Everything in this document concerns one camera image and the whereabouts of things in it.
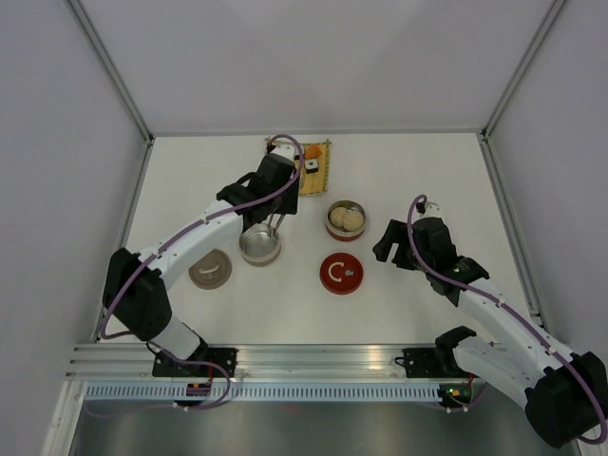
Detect orange carrot piece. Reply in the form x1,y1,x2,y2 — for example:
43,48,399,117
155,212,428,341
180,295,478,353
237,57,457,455
305,143,323,161

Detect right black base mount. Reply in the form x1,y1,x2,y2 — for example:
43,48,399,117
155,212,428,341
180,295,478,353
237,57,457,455
393,347,448,379

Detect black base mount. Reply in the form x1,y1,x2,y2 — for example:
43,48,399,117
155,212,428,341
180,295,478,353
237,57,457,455
393,347,448,379
152,347,238,379

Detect red lunch box lid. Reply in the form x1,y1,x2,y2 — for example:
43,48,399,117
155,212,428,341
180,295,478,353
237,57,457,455
319,252,364,295

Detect aluminium front rail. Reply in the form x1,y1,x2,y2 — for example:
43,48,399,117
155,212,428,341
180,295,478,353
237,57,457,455
65,343,466,383

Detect aluminium frame post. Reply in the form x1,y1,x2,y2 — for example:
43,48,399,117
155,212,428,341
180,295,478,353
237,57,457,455
65,0,154,144
479,0,569,142

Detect metal tongs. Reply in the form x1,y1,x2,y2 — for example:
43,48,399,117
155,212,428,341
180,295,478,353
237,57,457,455
266,171,302,236

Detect white bun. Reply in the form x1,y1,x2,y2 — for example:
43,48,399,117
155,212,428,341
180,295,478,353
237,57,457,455
343,210,365,232
330,206,349,228

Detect yellow bamboo mat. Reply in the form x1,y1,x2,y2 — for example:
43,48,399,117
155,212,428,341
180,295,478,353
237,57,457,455
299,140,332,197

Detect red lunch box container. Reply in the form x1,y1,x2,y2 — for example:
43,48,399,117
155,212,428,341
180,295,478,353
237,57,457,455
325,199,367,242

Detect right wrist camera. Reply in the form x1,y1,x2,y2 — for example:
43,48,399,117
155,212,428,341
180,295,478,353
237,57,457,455
418,201,443,219

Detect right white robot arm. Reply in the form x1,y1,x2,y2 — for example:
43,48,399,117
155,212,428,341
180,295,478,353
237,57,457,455
372,217,607,448

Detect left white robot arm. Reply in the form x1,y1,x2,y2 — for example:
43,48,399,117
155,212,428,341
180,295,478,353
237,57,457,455
99,152,302,376

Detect beige lunch box container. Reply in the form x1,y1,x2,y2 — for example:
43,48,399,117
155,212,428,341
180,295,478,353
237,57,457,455
238,223,281,267

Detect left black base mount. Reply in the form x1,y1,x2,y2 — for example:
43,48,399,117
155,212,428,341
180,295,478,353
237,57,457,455
152,347,238,379

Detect sushi roll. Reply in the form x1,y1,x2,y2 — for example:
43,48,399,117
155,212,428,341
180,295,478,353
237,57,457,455
305,159,319,174

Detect beige lunch box lid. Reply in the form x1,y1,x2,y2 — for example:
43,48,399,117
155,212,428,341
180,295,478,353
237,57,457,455
188,249,232,291

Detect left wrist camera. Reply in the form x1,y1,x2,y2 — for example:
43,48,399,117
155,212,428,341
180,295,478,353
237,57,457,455
272,143,297,162

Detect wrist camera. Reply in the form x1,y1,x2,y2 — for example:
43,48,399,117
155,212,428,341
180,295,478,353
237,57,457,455
272,143,297,162
418,201,443,219

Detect left aluminium frame post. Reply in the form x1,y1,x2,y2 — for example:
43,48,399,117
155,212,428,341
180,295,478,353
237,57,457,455
65,0,154,144

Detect right aluminium frame post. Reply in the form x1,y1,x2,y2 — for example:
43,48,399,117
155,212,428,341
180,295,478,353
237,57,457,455
479,0,569,142

